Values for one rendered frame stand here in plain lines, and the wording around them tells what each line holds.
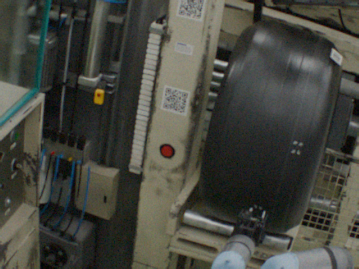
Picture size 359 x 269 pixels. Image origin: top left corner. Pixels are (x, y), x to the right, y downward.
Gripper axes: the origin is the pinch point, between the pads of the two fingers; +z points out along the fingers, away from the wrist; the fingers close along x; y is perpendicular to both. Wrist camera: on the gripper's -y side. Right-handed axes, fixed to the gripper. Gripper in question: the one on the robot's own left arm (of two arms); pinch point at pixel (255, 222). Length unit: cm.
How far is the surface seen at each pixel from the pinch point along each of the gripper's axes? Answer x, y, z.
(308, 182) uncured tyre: -11.3, 15.6, -1.3
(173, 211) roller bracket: 24.5, -7.8, 8.3
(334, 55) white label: -10, 47, 18
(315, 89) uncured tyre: -6.9, 39.3, 3.1
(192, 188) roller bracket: 23.2, -5.5, 21.9
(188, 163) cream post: 25.4, 2.8, 19.6
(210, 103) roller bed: 30, 9, 59
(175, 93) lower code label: 32.1, 23.2, 15.7
